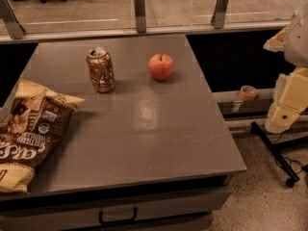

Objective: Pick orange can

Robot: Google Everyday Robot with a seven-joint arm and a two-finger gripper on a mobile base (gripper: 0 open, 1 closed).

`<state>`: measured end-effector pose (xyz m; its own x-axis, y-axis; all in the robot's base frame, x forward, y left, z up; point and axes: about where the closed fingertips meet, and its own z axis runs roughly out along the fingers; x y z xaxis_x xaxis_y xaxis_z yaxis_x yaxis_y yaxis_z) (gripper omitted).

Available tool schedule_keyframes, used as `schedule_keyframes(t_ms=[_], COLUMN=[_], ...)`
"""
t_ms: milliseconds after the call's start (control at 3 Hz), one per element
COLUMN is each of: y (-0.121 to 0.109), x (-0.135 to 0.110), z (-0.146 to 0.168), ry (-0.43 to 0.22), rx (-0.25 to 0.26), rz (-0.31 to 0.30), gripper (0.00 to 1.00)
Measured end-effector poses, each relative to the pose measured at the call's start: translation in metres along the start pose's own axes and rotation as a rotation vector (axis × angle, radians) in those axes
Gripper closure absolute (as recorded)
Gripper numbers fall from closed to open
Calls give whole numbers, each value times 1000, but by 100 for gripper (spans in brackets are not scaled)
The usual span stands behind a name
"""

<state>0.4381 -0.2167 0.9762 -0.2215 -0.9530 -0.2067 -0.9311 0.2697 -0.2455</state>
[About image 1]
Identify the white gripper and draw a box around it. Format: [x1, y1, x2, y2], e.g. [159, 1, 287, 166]
[263, 27, 308, 134]

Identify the orange soda can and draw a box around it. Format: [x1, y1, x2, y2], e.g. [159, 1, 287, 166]
[86, 47, 116, 93]

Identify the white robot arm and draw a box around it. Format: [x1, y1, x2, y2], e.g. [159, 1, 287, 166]
[264, 4, 308, 134]

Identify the orange tape roll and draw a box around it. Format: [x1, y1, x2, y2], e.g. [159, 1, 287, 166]
[240, 85, 258, 101]

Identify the black stand leg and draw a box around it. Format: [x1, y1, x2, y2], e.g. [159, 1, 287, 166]
[250, 122, 308, 188]

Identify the red apple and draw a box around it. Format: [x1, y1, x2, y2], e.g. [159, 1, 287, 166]
[148, 53, 174, 81]

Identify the grey cabinet drawer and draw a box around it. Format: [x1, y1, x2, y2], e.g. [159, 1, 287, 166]
[0, 186, 231, 231]

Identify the brown chip bag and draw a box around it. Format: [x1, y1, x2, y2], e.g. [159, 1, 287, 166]
[0, 79, 84, 193]

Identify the right metal railing bracket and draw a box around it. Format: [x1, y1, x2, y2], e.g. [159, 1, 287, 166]
[211, 0, 229, 29]

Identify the metal railing bracket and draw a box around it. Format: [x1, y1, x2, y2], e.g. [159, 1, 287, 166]
[134, 0, 146, 33]
[211, 0, 229, 29]
[0, 0, 25, 39]

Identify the black cable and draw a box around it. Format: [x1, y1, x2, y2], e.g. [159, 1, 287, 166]
[272, 132, 308, 178]

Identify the middle metal railing bracket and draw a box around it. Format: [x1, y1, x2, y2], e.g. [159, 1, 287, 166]
[134, 0, 146, 33]

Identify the black drawer handle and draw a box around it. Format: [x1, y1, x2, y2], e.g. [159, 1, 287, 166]
[98, 207, 138, 227]

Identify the left metal railing bracket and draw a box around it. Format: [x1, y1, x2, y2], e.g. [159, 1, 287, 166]
[0, 0, 25, 39]

